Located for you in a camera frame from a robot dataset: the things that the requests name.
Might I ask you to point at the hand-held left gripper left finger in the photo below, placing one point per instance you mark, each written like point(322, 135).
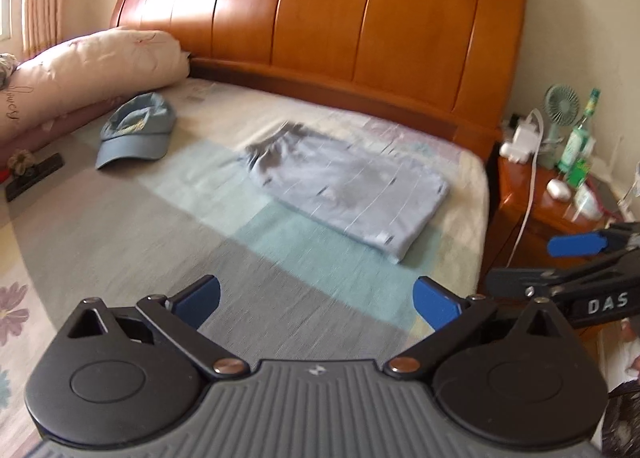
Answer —
point(197, 300)

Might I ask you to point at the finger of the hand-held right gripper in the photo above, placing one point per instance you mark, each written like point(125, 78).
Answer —
point(515, 283)
point(575, 245)

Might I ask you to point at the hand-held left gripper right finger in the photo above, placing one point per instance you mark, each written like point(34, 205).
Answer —
point(435, 303)

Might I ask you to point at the white earbuds case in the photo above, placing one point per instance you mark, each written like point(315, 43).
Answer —
point(559, 189)

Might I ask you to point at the wooden nightstand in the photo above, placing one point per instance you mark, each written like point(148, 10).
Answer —
point(515, 198)

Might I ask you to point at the green glass bottle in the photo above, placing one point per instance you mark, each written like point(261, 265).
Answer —
point(580, 143)

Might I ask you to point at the white charger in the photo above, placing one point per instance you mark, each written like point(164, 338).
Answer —
point(520, 146)

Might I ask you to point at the small green desk fan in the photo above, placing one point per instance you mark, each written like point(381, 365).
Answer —
point(560, 106)

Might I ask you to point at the blue cap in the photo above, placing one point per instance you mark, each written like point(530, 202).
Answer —
point(135, 138)

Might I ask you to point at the rolled pink quilt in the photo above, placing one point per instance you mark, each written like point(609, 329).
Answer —
point(100, 63)

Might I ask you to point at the wooden headboard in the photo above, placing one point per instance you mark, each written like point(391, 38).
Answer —
point(325, 13)

